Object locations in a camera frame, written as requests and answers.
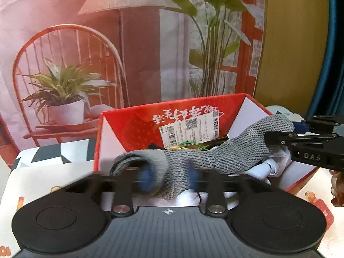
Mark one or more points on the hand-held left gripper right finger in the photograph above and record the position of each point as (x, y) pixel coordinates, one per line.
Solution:
(192, 174)

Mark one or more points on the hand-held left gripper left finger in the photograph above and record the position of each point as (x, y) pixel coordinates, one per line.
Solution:
(146, 177)

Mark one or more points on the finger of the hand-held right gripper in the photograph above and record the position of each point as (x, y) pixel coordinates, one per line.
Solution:
(299, 128)
(278, 139)

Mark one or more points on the grey knitted cloth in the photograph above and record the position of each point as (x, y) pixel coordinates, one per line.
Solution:
(231, 153)

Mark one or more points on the red strawberry print cardboard box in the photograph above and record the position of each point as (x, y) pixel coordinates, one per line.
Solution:
(139, 123)

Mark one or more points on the person's right hand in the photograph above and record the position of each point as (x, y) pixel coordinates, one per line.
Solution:
(338, 189)

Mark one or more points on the white and blue cloth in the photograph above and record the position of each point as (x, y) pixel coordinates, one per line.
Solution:
(285, 111)

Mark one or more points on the white paper label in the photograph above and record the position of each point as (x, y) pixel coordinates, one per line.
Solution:
(188, 127)

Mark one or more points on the blue curved tube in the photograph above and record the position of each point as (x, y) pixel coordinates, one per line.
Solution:
(322, 72)

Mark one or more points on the white cartoon print tablecloth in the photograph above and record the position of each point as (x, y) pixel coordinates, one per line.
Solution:
(40, 172)

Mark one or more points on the printed room scene backdrop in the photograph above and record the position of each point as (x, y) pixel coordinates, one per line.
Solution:
(80, 45)

